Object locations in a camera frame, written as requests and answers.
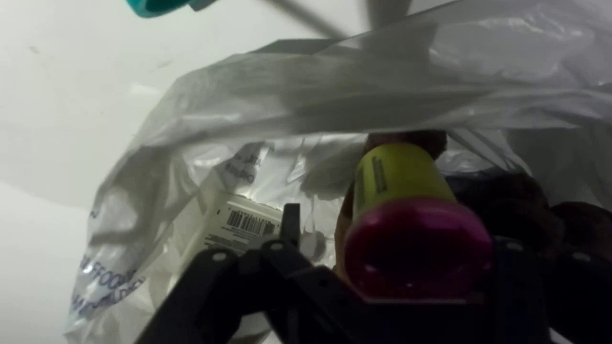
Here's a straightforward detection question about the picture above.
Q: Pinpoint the teal lid dough container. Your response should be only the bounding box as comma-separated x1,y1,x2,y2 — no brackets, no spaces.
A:
124,0,216,19

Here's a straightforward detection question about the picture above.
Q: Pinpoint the brown reindeer plush toy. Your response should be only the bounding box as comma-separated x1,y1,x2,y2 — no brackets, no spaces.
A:
363,128,612,258

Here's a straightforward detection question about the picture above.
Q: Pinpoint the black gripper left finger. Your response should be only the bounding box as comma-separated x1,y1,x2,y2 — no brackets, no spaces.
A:
279,203,304,253

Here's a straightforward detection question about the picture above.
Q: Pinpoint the purple lid dough container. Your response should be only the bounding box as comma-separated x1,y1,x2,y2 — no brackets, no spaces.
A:
342,142,497,302

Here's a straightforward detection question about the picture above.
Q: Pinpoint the white plastic bag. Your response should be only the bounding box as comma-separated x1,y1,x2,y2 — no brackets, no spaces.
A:
63,0,612,344

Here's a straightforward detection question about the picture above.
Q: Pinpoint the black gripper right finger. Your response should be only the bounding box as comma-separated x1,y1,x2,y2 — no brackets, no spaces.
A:
491,237,551,344

